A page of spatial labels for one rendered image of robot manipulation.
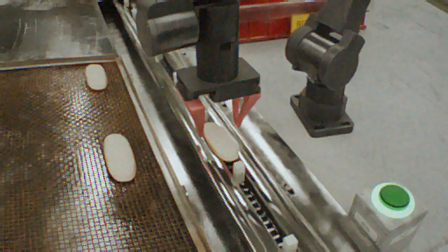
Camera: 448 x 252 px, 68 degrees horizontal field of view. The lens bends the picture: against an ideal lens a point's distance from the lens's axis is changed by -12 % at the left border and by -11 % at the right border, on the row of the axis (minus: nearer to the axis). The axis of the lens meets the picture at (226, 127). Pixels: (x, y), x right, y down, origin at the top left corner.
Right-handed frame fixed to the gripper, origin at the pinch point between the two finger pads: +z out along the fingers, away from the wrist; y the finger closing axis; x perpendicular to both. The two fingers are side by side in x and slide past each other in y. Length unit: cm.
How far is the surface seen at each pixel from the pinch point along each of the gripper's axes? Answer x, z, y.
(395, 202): -24.9, -2.3, 12.1
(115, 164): -5.3, -2.6, -16.2
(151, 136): 0.5, -0.8, -10.1
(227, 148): -2.8, 2.2, 0.1
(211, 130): 2.0, 2.2, -0.5
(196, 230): -17.5, -0.8, -9.9
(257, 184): -10.4, 3.3, 1.4
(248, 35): 37.3, 4.1, 23.5
